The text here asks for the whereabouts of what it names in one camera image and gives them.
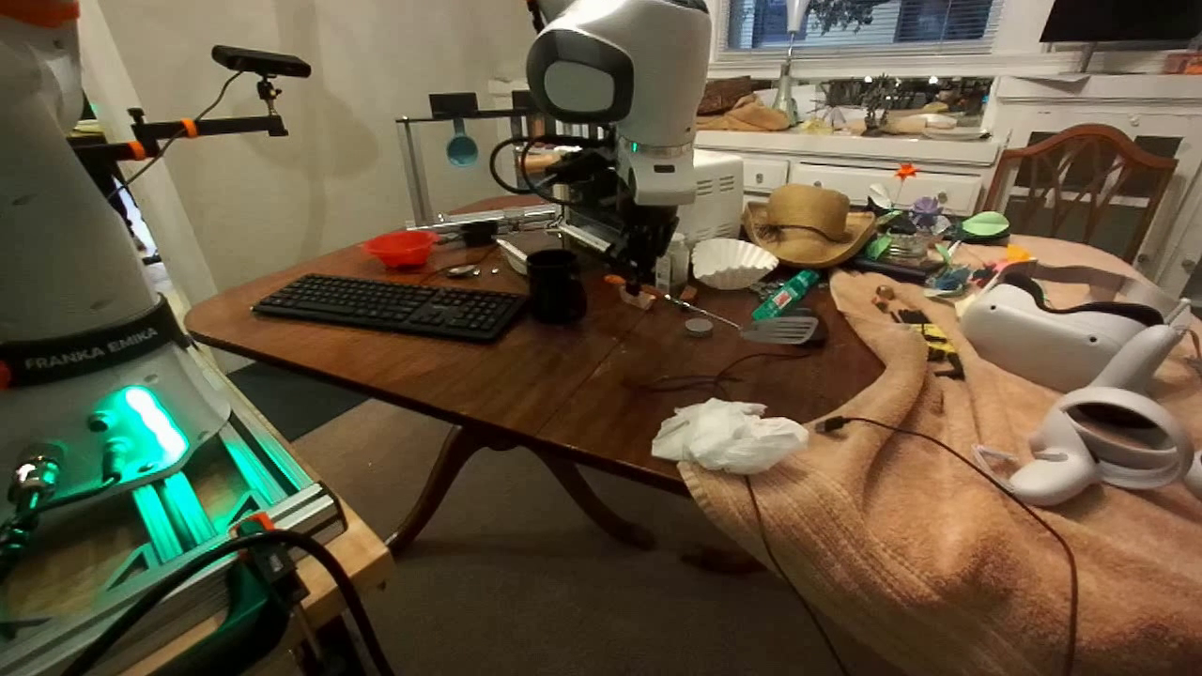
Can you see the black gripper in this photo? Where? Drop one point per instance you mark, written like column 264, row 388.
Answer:
column 601, row 197

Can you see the red bowl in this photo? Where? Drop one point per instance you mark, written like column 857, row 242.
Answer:
column 407, row 250

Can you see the white crumpled cloth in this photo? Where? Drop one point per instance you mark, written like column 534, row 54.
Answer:
column 726, row 439

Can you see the straw hat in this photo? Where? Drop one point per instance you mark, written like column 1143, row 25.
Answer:
column 810, row 226

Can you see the wooden chair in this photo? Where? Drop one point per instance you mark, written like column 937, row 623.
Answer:
column 1086, row 181

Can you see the beige towel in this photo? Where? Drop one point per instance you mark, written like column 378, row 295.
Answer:
column 884, row 525

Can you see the black keyboard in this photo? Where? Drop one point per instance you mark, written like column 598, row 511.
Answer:
column 396, row 308

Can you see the white VR headset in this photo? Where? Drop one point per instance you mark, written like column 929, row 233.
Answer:
column 1061, row 350

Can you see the white ribbed bowl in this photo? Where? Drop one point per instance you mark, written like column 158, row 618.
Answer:
column 729, row 265

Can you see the white VR controller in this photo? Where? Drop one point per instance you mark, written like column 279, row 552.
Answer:
column 1108, row 432

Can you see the white microwave oven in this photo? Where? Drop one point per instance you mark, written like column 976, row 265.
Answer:
column 713, row 207

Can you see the aluminium camera post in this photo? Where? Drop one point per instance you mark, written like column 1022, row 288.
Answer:
column 442, row 149

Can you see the black mug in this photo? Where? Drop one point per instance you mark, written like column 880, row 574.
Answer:
column 554, row 288

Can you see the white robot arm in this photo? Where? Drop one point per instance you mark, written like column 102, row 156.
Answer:
column 639, row 71

